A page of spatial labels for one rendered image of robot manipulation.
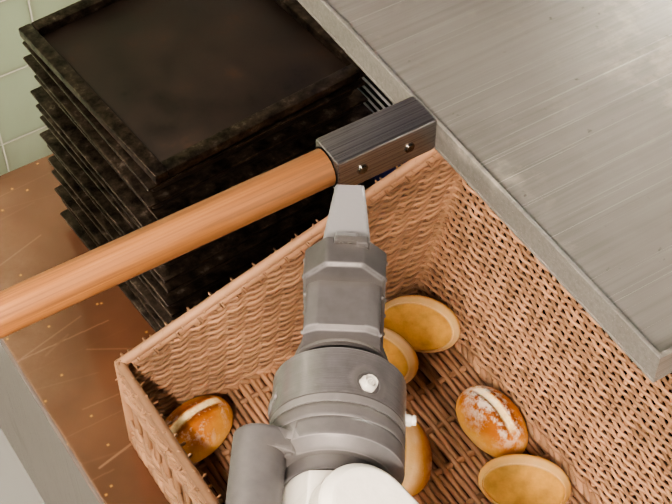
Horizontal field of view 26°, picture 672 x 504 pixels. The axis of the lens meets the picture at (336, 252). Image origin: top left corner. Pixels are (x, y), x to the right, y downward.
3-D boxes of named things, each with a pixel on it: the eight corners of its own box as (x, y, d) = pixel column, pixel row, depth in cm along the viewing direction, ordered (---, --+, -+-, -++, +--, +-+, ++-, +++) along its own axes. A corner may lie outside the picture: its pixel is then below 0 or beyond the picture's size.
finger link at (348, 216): (372, 192, 102) (369, 260, 98) (327, 190, 102) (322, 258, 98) (373, 176, 101) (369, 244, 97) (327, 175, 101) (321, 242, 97)
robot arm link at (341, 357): (276, 231, 96) (261, 379, 88) (422, 236, 96) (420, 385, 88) (282, 345, 106) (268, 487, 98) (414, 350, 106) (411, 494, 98)
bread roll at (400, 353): (344, 314, 168) (361, 307, 173) (326, 367, 169) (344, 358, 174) (420, 348, 165) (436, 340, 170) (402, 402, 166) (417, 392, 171)
